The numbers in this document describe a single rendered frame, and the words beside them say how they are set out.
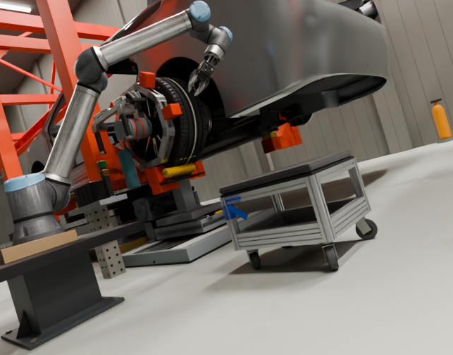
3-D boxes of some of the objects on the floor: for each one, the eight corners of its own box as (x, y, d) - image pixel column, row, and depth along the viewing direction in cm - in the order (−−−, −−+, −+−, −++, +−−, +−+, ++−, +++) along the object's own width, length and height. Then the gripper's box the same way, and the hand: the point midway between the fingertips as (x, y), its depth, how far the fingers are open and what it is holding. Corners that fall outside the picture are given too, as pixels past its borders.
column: (126, 271, 205) (106, 205, 206) (111, 278, 198) (91, 209, 198) (118, 272, 212) (98, 208, 212) (103, 278, 205) (83, 212, 205)
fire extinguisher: (459, 137, 445) (447, 96, 445) (456, 139, 427) (444, 96, 427) (438, 142, 461) (426, 103, 461) (435, 144, 443) (423, 103, 444)
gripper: (206, 47, 161) (187, 82, 155) (225, 60, 164) (206, 96, 158) (200, 55, 168) (180, 89, 162) (217, 67, 172) (199, 101, 166)
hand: (192, 92), depth 163 cm, fingers closed
